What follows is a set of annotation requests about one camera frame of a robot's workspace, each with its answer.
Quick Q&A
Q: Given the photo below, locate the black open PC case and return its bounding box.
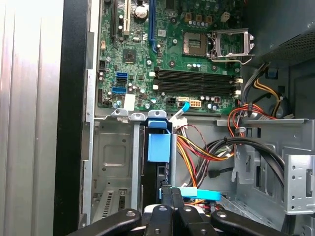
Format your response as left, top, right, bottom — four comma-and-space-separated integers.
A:
53, 0, 315, 236

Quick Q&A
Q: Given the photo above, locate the black chipset chip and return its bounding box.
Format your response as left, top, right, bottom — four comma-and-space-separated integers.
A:
122, 48, 137, 63

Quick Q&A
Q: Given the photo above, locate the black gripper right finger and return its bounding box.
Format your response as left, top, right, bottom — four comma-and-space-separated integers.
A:
172, 188, 288, 236

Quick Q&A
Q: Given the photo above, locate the yellow black wire bundle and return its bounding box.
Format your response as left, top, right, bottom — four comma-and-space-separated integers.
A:
242, 62, 296, 118

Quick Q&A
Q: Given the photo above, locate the blue cable clip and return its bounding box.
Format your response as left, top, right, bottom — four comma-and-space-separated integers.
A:
266, 67, 279, 80

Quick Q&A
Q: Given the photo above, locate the black cable bundle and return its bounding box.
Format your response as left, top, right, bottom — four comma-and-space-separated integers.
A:
196, 136, 291, 236

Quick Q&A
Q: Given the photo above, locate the metal socket cover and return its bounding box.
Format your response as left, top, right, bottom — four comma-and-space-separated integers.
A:
210, 28, 255, 59

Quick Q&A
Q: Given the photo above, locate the green motherboard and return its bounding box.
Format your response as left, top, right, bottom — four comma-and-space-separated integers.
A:
97, 0, 244, 116

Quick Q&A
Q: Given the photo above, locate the black RAM slot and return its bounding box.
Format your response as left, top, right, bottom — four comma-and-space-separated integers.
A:
154, 75, 243, 84
154, 88, 243, 98
150, 68, 243, 78
152, 82, 243, 91

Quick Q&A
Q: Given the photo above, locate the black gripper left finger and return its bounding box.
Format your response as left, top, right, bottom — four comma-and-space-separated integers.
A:
66, 186, 176, 236

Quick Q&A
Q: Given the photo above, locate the short blue SATA wire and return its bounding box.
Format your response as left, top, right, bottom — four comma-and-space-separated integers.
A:
168, 101, 191, 122

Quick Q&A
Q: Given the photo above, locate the white expansion slot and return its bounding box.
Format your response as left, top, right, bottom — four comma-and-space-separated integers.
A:
123, 0, 131, 35

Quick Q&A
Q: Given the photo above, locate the CPU socket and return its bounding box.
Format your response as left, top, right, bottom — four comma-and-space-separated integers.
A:
182, 31, 208, 57

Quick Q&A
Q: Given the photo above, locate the blue expansion slot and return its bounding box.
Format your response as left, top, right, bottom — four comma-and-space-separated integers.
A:
148, 0, 159, 54

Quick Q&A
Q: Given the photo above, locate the black expansion slot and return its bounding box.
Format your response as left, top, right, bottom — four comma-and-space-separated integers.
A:
111, 0, 118, 44

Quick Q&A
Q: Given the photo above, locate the orange red yellow power wire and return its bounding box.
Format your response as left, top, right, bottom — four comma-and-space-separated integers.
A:
176, 102, 280, 213

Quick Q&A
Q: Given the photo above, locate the metal disk bay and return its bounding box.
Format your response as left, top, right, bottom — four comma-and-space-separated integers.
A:
82, 108, 178, 223

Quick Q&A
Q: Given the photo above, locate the metal locking lever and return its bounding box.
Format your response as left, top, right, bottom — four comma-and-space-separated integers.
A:
210, 54, 256, 66

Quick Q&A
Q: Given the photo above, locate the metal drive cage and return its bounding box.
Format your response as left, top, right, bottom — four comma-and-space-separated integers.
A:
216, 118, 315, 217

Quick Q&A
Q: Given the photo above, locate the hard disk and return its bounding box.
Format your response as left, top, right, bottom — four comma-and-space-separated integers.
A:
142, 117, 173, 206

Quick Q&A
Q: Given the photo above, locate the silver coin cell battery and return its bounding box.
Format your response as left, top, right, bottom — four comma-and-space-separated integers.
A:
134, 5, 149, 20

